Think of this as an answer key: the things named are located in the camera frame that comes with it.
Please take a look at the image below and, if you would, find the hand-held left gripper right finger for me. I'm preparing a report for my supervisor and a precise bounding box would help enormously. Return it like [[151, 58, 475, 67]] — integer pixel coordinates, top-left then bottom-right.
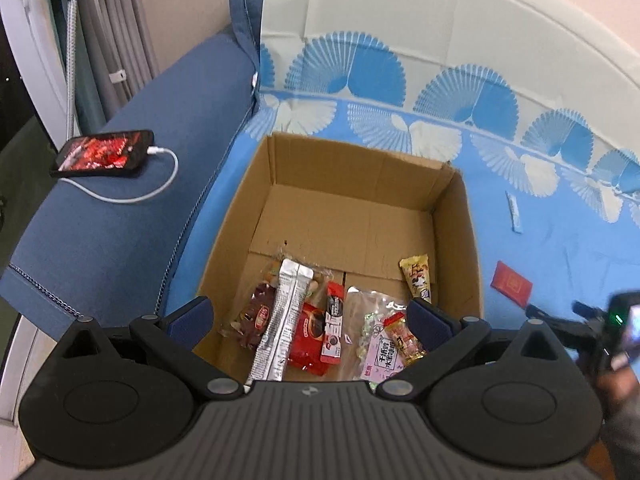
[[375, 299, 568, 401]]

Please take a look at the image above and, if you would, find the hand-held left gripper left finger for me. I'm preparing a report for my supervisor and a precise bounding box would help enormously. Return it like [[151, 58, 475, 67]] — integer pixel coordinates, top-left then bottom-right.
[[55, 296, 246, 401]]

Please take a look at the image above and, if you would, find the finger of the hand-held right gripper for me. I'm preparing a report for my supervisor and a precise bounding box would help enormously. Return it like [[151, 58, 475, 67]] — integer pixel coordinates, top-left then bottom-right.
[[572, 300, 609, 326], [525, 304, 601, 349]]

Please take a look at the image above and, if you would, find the small red snack bar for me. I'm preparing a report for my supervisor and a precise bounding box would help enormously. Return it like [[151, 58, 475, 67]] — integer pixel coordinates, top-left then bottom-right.
[[382, 311, 426, 368]]

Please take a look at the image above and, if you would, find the yellow snack packet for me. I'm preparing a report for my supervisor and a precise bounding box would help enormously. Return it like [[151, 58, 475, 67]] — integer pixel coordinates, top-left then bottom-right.
[[399, 254, 433, 306]]

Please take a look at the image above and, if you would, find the clear pink-label snack bag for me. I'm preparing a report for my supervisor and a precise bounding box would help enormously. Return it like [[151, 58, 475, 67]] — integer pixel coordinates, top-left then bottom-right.
[[342, 286, 431, 382]]

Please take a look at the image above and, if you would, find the dark red snack bag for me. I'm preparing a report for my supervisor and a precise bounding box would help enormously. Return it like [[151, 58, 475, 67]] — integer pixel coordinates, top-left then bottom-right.
[[218, 282, 281, 351]]

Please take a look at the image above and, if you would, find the silver stick packet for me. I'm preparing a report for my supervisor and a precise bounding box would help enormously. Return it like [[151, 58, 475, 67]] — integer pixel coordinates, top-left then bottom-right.
[[246, 259, 316, 383]]

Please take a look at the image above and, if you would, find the red and white stick packet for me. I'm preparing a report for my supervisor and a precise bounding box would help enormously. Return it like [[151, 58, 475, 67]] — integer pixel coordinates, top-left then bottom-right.
[[320, 281, 346, 365]]

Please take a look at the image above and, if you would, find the red snack packet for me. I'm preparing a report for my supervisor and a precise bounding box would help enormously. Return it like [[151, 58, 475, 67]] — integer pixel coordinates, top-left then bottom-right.
[[287, 302, 333, 377]]

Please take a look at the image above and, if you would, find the clear bag of mixed nuts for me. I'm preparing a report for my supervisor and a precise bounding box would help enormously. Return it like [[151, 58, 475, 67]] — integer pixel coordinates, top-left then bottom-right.
[[272, 245, 335, 293]]

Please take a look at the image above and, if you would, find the brown cardboard box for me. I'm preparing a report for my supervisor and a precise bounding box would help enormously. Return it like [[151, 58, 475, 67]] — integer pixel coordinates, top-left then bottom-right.
[[192, 131, 485, 386]]

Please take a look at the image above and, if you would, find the person's right forearm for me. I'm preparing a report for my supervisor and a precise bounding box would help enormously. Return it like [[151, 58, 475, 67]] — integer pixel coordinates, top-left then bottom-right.
[[597, 397, 640, 480]]

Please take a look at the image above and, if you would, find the person's right hand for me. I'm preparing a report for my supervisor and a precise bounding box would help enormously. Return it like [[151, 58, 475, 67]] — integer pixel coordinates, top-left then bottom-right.
[[597, 367, 640, 405]]

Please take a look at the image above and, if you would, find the blue fan-print sheet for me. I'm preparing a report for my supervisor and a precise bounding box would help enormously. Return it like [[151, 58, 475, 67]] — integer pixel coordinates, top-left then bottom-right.
[[165, 0, 640, 461]]

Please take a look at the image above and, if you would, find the blue sofa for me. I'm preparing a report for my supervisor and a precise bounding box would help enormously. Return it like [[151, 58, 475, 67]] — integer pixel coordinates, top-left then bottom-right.
[[7, 0, 266, 326]]

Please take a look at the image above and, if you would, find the light blue stick packet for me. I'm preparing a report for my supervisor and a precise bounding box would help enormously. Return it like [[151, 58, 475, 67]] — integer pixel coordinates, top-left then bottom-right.
[[505, 191, 523, 235]]

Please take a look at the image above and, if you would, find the black smartphone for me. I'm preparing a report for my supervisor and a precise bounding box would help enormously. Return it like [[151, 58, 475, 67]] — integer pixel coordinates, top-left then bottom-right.
[[49, 129, 156, 180]]

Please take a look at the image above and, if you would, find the grey curtain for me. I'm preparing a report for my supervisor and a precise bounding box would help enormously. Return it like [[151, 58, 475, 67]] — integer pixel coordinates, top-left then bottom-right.
[[42, 0, 161, 131]]

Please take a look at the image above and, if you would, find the white charging cable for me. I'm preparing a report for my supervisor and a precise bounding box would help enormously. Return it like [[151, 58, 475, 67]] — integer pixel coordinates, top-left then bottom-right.
[[70, 146, 180, 205]]

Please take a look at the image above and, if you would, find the braided steamer hose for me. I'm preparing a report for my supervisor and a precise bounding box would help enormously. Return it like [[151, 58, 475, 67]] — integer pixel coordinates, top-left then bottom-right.
[[65, 0, 81, 141]]

